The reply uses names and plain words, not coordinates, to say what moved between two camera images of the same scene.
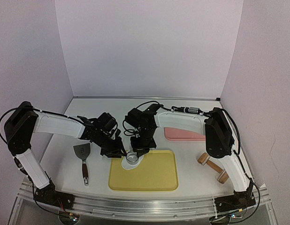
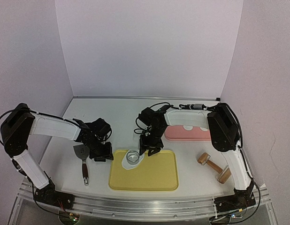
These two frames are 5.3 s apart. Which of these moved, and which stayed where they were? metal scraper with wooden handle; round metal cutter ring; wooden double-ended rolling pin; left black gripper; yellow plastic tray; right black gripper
Moved: left black gripper; right black gripper
Stayed: round metal cutter ring; yellow plastic tray; metal scraper with wooden handle; wooden double-ended rolling pin
